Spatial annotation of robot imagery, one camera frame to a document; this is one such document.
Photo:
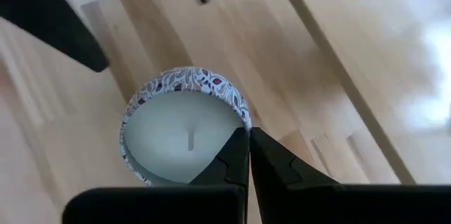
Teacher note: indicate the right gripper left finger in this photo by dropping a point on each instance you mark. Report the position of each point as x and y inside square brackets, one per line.
[229, 164]

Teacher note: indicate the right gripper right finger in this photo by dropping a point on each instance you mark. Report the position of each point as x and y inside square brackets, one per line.
[282, 188]

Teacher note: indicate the white maroon floral candle tin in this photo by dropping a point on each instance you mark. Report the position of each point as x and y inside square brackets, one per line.
[176, 129]

